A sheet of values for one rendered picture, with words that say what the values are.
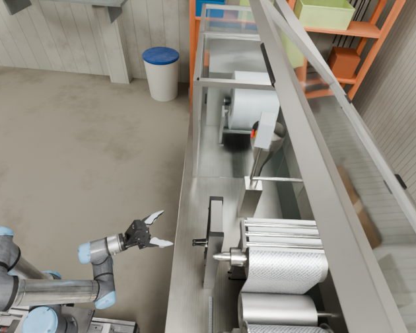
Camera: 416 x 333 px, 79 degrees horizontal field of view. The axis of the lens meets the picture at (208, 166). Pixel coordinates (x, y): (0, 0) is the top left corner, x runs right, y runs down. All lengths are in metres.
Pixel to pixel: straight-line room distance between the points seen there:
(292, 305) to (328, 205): 0.80
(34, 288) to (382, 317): 0.93
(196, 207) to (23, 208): 1.99
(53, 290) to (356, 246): 0.93
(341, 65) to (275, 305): 2.94
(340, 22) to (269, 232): 2.73
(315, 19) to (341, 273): 3.06
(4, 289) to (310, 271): 0.91
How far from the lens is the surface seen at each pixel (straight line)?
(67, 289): 1.05
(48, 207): 2.97
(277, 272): 0.90
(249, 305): 1.00
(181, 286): 1.35
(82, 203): 2.86
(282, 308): 1.03
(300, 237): 0.89
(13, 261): 1.07
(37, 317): 1.31
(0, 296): 0.97
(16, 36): 5.31
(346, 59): 3.48
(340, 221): 0.25
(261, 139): 0.85
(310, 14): 3.18
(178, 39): 4.20
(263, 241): 0.86
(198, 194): 1.59
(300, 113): 0.35
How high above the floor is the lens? 2.19
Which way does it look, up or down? 48 degrees down
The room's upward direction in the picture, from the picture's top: 4 degrees clockwise
